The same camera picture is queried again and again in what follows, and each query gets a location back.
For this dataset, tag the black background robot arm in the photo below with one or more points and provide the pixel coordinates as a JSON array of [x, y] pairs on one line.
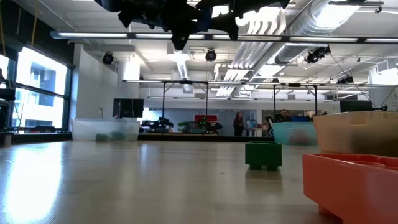
[[211, 127], [164, 124]]

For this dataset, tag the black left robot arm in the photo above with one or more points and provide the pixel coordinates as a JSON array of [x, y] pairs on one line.
[[109, 4]]

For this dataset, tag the person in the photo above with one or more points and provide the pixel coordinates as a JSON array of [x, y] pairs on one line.
[[239, 124], [284, 115]]

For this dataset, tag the black ceiling camera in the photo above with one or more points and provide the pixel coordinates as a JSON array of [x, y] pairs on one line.
[[317, 55]]

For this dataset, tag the long LED light bar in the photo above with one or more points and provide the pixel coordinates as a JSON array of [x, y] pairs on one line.
[[93, 35]]

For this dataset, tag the clear plastic bin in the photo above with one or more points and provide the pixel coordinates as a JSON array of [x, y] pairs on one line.
[[105, 126]]

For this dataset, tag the orange plastic bin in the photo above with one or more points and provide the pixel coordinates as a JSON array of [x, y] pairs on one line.
[[357, 133]]

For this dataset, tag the red wall panel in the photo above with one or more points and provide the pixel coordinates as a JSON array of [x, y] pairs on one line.
[[205, 118]]

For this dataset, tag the orange toy building block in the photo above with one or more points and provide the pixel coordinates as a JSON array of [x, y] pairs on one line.
[[342, 186]]

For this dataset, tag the black computer monitor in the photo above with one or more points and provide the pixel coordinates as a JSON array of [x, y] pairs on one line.
[[356, 105], [127, 108]]

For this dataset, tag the green toy building block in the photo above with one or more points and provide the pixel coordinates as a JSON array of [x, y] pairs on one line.
[[262, 155], [101, 137], [117, 137]]

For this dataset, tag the black background rig frame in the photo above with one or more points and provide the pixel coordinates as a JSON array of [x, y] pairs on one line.
[[275, 102], [163, 105]]

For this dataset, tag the black aluminium table frame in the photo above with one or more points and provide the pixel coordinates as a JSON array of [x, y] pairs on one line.
[[180, 137]]

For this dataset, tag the teal plastic bin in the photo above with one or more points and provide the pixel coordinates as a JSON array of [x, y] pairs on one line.
[[292, 133]]

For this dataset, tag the green potted plant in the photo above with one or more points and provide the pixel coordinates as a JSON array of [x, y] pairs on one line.
[[183, 127]]

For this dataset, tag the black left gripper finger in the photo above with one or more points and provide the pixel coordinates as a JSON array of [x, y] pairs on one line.
[[227, 15], [174, 18]]

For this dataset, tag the large office window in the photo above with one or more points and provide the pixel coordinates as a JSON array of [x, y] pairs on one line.
[[40, 74]]

